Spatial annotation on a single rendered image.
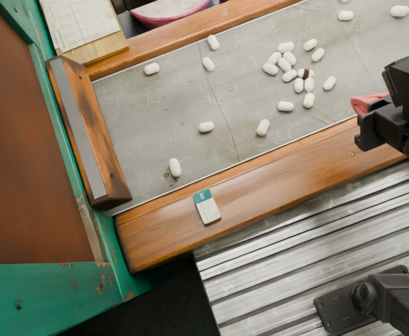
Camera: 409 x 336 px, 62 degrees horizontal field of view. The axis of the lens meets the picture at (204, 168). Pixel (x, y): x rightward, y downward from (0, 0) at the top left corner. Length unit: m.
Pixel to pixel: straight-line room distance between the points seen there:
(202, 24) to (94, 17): 0.24
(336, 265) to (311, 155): 0.24
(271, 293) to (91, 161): 0.44
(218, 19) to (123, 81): 0.25
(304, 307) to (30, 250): 0.54
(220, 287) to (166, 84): 0.45
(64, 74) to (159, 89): 0.20
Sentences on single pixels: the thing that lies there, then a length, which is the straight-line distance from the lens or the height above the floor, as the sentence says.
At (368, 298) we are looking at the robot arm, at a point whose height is 0.80.
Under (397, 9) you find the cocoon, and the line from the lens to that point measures 0.92.
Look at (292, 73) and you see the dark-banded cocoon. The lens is 0.76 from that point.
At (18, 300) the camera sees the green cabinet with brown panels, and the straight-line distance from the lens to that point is 0.33.
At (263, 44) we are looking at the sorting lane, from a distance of 0.82.
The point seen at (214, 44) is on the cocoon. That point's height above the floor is 0.76.
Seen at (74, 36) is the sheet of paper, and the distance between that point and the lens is 0.84.
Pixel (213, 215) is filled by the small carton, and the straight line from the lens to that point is 0.62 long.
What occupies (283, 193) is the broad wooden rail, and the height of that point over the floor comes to 0.76.
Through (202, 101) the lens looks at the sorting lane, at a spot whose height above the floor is 0.74.
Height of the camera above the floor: 1.40
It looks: 75 degrees down
